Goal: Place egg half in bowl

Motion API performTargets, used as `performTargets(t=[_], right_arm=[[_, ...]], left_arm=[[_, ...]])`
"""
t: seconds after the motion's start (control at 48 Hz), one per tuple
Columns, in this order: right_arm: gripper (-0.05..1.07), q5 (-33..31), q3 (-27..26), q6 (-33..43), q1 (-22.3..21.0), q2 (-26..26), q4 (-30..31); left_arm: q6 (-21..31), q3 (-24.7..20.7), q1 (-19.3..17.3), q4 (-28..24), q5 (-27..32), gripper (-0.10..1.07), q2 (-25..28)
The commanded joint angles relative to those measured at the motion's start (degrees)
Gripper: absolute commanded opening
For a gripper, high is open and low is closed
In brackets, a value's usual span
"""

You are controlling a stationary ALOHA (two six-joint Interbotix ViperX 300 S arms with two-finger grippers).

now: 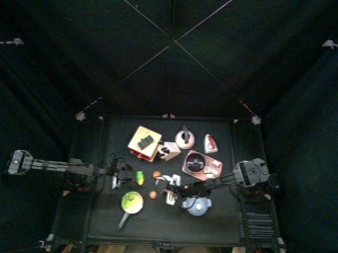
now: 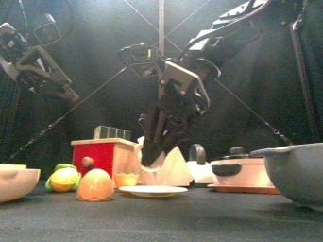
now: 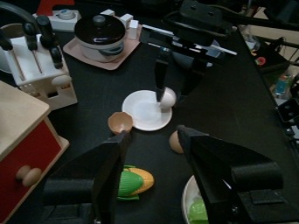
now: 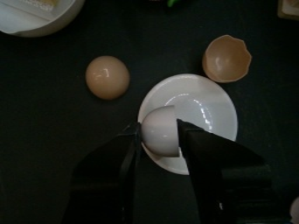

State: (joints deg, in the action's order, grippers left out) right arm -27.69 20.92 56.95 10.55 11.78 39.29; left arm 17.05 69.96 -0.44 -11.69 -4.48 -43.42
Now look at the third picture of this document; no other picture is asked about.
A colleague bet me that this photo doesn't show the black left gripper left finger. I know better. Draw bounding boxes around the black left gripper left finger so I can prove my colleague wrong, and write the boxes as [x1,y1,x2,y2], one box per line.
[42,130,132,224]

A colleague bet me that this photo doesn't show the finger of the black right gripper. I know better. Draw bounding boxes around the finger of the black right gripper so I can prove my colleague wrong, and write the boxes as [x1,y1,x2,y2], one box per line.
[179,57,210,98]
[154,48,172,103]

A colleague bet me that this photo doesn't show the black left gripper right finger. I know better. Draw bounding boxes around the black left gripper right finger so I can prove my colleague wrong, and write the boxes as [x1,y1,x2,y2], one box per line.
[176,124,299,224]

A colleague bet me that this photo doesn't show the white toy egg half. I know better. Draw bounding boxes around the white toy egg half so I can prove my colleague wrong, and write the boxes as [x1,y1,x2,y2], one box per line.
[158,86,178,110]

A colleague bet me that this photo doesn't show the brown toy eggshell half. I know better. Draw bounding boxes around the brown toy eggshell half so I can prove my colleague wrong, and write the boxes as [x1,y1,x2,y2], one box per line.
[107,111,135,136]
[168,129,184,155]

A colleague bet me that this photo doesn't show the yellow green toy corn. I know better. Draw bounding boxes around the yellow green toy corn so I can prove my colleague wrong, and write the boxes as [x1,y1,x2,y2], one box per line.
[116,164,155,202]

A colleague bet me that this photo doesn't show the pink tray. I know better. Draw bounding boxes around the pink tray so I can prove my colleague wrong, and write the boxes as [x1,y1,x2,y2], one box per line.
[62,24,144,72]

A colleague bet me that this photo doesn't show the white round plate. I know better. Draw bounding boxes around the white round plate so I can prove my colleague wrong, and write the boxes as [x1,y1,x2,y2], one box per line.
[122,89,174,132]

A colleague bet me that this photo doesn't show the white toy block set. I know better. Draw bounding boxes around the white toy block set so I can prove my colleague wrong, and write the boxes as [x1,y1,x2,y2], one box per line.
[99,8,140,41]

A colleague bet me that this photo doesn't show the green toy vegetable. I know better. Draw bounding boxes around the green toy vegetable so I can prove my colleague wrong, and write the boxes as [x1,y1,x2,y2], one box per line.
[188,197,211,224]

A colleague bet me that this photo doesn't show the black box with red button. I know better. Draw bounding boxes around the black box with red button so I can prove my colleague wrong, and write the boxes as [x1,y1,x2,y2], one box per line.
[250,40,291,77]

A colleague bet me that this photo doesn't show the black white rice cooker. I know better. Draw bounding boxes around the black white rice cooker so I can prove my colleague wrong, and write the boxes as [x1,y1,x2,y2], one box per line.
[72,14,128,63]

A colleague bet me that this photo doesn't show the blue bottle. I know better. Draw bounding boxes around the blue bottle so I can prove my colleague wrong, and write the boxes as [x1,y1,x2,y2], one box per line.
[274,73,295,100]

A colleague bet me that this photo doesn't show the red wooden toy cabinet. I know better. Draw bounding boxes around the red wooden toy cabinet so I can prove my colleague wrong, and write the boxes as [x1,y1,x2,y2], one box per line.
[0,80,71,224]

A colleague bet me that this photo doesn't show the white toy knife block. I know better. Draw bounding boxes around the white toy knife block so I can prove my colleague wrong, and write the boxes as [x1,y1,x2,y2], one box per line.
[6,33,79,112]

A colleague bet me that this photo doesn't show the white toy appliance with knob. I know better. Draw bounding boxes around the white toy appliance with knob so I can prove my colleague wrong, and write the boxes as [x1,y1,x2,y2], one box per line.
[32,8,83,33]

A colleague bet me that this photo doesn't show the red toy piece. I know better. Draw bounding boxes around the red toy piece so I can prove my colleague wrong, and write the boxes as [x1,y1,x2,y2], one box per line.
[36,0,76,17]

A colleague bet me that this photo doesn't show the black handled toy knife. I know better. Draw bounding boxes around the black handled toy knife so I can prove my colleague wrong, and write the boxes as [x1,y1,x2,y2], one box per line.
[35,15,56,49]
[50,45,66,70]
[0,28,15,52]
[23,22,40,52]

